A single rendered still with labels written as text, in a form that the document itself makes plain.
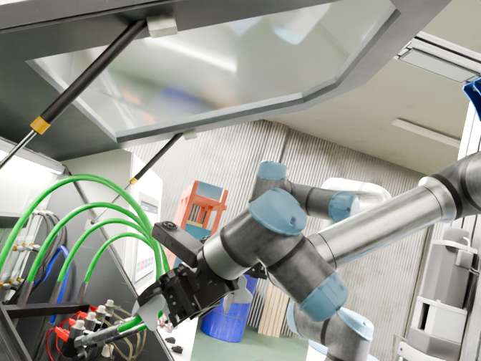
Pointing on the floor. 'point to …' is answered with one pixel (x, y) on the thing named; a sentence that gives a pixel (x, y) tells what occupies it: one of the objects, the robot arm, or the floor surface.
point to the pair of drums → (220, 329)
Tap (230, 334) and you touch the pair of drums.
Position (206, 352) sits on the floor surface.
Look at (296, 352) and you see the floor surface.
